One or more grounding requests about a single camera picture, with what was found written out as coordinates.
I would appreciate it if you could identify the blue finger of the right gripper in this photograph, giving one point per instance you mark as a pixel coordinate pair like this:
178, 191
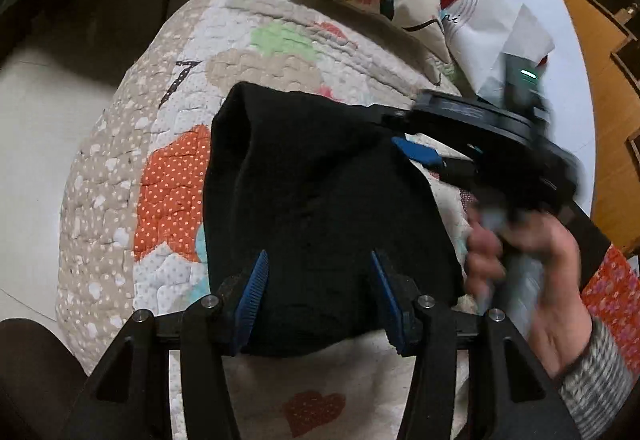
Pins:
425, 155

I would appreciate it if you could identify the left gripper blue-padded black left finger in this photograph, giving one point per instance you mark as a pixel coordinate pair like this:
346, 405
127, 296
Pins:
127, 394

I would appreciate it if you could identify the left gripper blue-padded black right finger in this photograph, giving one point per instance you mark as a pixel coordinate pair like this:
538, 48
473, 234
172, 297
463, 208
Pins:
510, 394

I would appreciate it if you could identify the black pants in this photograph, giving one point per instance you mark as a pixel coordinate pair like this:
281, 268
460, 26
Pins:
302, 196

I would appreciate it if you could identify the grey striped sleeve forearm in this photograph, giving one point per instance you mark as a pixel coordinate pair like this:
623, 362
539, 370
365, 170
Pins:
598, 385

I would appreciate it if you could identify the person's right hand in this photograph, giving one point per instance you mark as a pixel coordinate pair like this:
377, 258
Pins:
561, 325

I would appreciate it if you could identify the heart-patterned quilt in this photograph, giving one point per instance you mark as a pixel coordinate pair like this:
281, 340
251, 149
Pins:
131, 220

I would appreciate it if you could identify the white paper shopping bag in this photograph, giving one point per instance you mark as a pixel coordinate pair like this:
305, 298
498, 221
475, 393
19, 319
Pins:
481, 33

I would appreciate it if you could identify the wooden staircase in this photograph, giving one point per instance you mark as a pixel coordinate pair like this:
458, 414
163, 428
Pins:
616, 115

